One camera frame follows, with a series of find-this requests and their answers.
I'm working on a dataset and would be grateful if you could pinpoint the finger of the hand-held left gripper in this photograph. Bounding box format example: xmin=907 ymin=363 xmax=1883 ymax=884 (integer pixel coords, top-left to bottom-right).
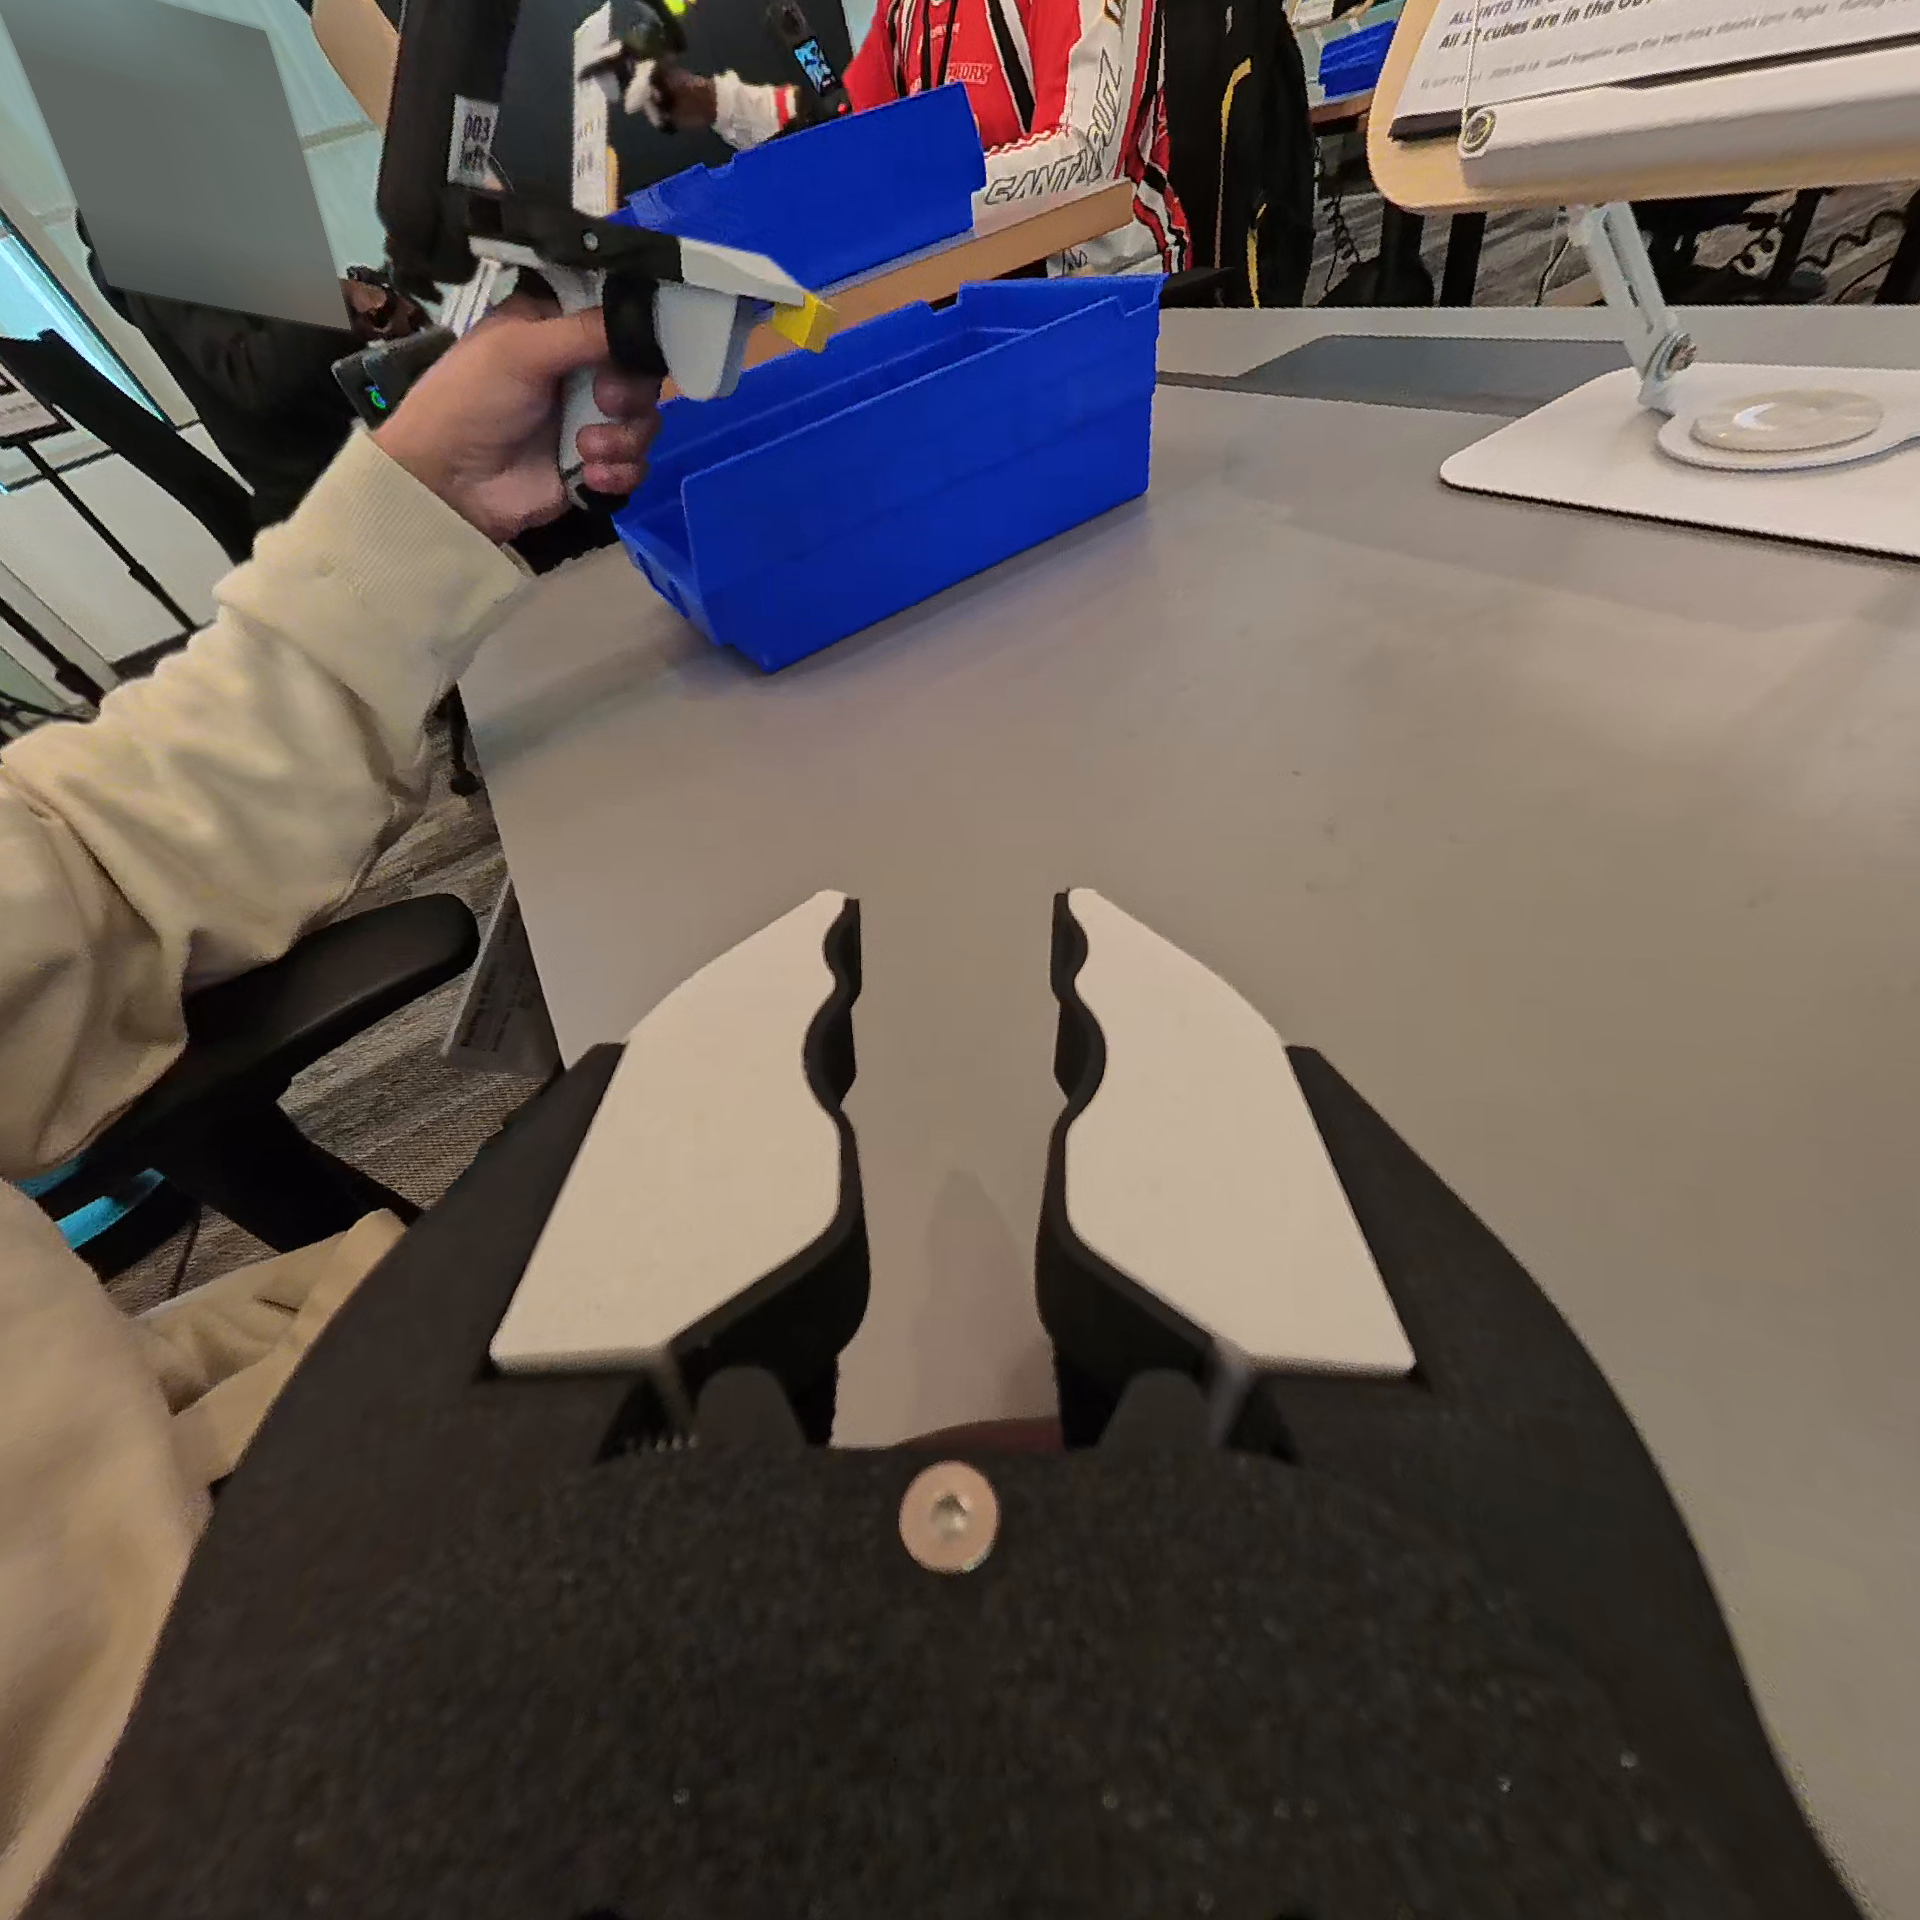
xmin=652 ymin=239 xmax=809 ymax=408

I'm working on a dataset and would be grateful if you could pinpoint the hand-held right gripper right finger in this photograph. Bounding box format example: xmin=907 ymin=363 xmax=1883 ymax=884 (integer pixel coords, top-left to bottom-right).
xmin=1035 ymin=884 xmax=1418 ymax=1449

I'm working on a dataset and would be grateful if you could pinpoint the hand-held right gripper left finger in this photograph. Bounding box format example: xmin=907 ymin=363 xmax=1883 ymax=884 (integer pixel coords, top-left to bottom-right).
xmin=489 ymin=887 xmax=874 ymax=1449

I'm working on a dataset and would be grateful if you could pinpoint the person's left hand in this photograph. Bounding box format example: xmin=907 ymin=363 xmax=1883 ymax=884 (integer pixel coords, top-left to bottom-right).
xmin=369 ymin=306 xmax=664 ymax=545

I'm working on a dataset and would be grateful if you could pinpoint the white paper label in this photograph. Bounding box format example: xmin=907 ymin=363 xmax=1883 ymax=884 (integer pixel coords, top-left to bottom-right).
xmin=449 ymin=884 xmax=561 ymax=1074

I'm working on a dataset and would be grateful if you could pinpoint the long wooden table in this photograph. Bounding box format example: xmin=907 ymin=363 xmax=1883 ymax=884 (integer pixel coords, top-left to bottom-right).
xmin=743 ymin=180 xmax=1144 ymax=368

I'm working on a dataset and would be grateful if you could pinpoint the black sign stand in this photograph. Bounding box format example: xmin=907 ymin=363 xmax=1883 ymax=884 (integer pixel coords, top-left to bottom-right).
xmin=0 ymin=327 xmax=260 ymax=713

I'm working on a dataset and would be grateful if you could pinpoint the printed instruction sheet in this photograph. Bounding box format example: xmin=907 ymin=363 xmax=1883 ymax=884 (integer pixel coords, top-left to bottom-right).
xmin=1411 ymin=0 xmax=1920 ymax=108

